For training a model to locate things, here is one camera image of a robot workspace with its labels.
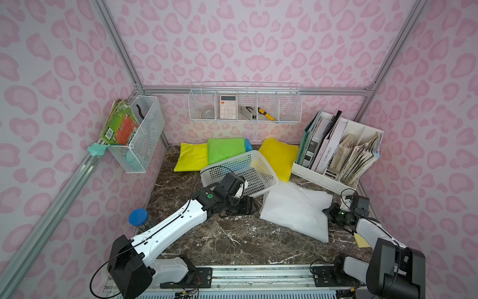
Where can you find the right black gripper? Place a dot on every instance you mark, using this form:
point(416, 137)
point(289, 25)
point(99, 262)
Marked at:
point(332, 213)

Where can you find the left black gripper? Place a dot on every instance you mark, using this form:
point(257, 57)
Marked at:
point(242, 202)

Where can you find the white perforated plastic basket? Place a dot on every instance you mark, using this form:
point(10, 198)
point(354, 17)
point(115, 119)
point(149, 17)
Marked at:
point(251, 165)

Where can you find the green raincoat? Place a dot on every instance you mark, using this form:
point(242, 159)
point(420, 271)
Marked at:
point(220, 149)

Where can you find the white raincoat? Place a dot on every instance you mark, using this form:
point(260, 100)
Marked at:
point(298, 209)

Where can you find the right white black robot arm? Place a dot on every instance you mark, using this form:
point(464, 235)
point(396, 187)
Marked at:
point(395, 271)

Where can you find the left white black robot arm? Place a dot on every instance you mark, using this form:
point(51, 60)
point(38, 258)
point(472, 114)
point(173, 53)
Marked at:
point(134, 263)

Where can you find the lime yellow folded raincoat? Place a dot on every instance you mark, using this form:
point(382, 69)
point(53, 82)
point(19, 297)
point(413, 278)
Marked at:
point(193, 157)

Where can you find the blue folded raincoat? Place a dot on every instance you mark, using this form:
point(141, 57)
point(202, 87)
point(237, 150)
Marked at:
point(248, 145)

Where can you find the yellow sticky note pad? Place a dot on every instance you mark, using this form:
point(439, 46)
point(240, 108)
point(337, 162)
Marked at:
point(360, 241)

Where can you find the stack of beige papers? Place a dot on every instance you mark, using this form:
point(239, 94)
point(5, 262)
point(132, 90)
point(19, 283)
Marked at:
point(351, 161)

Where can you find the white desktop file organizer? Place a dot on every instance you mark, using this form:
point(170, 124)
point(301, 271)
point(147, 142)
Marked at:
point(324, 141)

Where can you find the blue lidded jar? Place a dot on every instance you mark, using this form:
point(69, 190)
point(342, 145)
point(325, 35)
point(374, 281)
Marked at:
point(139, 218)

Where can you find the green file folder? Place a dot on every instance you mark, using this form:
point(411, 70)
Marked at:
point(305, 138)

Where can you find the grey stapler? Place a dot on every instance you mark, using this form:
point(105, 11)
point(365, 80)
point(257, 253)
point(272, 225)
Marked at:
point(248, 112)

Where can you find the pink white calculator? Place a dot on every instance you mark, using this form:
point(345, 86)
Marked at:
point(228, 107)

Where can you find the yellow black utility knife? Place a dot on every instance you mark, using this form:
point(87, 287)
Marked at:
point(266, 114)

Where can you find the green red booklet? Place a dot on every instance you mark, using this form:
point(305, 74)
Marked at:
point(121, 125)

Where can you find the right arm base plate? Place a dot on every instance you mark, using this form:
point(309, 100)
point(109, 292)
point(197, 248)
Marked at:
point(328, 276)

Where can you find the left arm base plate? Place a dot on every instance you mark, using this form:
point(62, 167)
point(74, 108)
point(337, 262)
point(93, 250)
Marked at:
point(199, 277)

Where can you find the white mesh wall basket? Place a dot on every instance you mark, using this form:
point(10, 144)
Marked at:
point(136, 157)

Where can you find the white wire wall shelf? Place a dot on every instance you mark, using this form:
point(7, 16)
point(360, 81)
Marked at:
point(281, 100)

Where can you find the mint green wall hook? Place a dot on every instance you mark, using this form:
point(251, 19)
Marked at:
point(97, 149)

